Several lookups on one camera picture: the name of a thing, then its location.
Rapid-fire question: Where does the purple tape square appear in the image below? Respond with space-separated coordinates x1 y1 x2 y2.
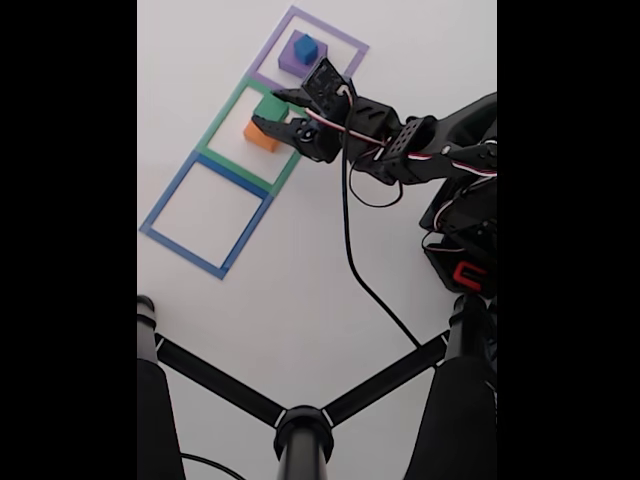
248 4 370 101

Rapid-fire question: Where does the green cube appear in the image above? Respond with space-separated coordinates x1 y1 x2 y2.
253 93 290 124

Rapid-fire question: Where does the black tripod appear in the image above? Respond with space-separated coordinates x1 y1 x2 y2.
137 294 498 480

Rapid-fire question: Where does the red white servo wire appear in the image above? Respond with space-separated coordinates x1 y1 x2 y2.
302 109 498 209

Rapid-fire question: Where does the blue tape square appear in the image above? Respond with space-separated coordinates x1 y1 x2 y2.
138 149 275 281

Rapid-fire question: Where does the green tape square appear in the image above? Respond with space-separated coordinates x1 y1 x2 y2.
194 74 324 196

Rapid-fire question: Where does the black camera cable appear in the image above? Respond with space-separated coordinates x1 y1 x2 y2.
341 144 422 350

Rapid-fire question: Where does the orange cube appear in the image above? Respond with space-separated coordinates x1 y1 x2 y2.
243 119 284 153

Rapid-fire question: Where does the small blue cube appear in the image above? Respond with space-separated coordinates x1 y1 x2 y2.
293 34 319 65

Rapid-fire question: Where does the red table clamp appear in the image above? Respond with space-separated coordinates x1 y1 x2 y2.
452 260 489 291

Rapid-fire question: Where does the large purple cube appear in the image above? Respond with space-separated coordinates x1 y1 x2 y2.
278 29 329 79

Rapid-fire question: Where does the thin black cable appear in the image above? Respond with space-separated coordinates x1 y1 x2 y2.
179 453 246 480

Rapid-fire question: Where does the black gripper camera board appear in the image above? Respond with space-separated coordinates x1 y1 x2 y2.
300 57 355 122

